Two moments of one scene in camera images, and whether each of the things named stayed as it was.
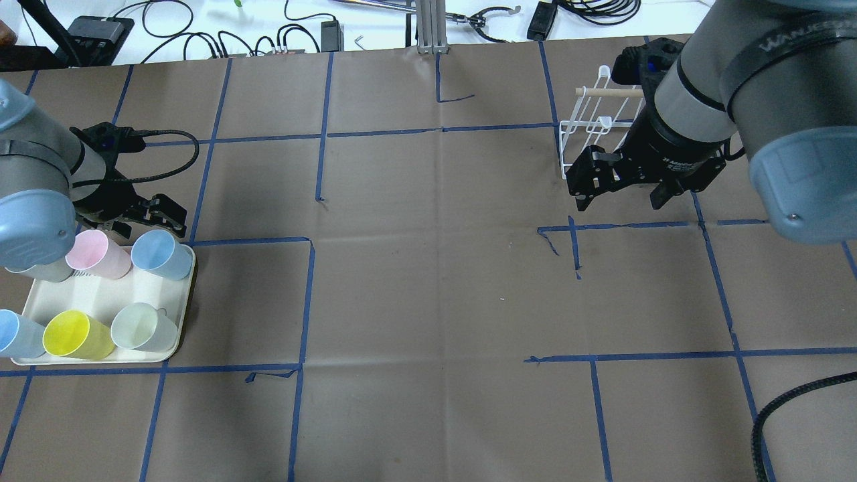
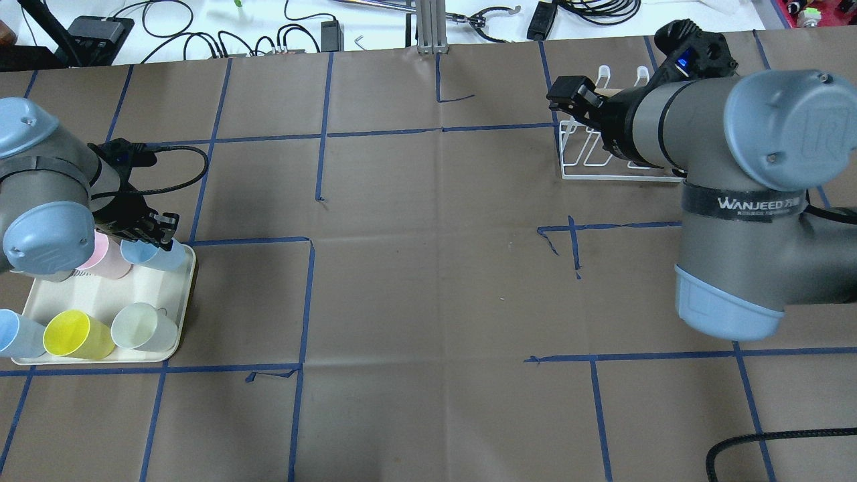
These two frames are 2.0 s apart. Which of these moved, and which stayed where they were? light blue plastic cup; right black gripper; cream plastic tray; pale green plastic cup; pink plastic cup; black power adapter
Moved: light blue plastic cup; right black gripper
Stayed: pale green plastic cup; cream plastic tray; pink plastic cup; black power adapter
